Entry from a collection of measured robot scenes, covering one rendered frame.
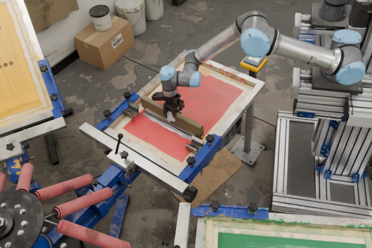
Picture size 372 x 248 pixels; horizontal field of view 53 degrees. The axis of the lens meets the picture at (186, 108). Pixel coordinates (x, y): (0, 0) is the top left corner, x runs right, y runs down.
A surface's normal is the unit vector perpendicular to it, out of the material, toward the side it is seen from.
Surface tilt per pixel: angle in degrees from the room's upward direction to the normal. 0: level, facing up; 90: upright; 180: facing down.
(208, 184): 2
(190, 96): 0
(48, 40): 90
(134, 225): 0
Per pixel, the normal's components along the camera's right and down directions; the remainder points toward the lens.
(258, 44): -0.26, 0.69
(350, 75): -0.01, 0.77
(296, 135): -0.07, -0.68
